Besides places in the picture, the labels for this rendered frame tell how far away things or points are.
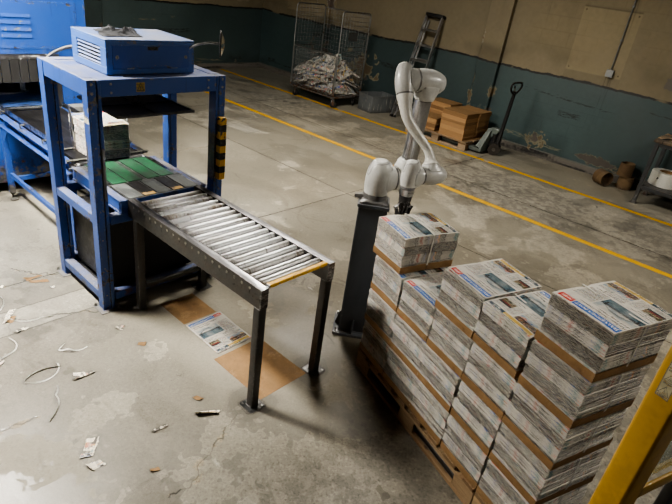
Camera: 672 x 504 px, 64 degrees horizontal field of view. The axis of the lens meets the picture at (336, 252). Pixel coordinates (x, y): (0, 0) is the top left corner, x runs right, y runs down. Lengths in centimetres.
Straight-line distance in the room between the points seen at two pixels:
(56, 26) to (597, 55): 722
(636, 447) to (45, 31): 538
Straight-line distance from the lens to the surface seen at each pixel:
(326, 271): 307
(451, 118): 916
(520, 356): 241
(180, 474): 293
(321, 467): 298
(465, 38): 1027
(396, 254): 299
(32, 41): 576
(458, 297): 263
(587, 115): 939
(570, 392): 228
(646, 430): 189
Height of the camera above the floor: 225
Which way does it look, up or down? 27 degrees down
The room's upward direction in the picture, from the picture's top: 9 degrees clockwise
